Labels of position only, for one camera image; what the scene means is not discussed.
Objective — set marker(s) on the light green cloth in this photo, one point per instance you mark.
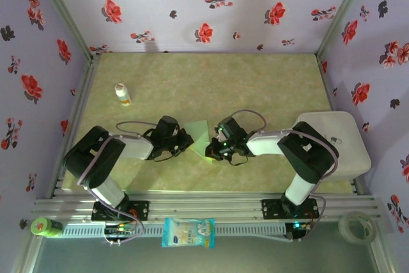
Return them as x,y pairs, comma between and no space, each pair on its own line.
198,138

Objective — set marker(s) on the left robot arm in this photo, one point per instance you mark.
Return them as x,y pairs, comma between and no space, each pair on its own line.
89,158

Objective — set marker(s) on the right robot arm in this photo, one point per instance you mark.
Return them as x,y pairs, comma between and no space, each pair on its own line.
306,154

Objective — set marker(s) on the white square tray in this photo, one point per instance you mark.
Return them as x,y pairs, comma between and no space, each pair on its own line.
354,154

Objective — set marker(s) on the small white plastic bottle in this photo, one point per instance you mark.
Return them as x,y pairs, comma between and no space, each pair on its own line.
122,94

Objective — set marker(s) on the blue wet wipes pack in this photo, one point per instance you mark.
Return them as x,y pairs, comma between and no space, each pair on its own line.
188,233

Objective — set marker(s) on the small grey capsule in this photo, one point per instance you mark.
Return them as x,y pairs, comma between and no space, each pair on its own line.
336,140

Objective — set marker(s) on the black adapter with green light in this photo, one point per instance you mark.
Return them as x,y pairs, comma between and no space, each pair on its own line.
294,226

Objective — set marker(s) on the clear adhesive tape roll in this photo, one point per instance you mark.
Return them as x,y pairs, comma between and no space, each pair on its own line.
345,231

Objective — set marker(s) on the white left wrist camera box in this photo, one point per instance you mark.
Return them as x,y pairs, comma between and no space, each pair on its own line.
175,130

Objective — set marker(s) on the aluminium mounting rail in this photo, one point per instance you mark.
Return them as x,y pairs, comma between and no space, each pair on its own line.
204,204

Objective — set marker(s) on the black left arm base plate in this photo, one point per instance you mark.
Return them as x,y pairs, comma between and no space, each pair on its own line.
140,210

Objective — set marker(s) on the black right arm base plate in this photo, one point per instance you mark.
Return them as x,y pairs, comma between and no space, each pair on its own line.
271,209

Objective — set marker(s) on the aluminium side rail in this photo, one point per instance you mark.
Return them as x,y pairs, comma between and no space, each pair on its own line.
330,94
81,100

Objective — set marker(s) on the aluminium frame post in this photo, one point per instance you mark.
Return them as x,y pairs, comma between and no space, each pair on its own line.
340,14
64,14
27,254
380,257

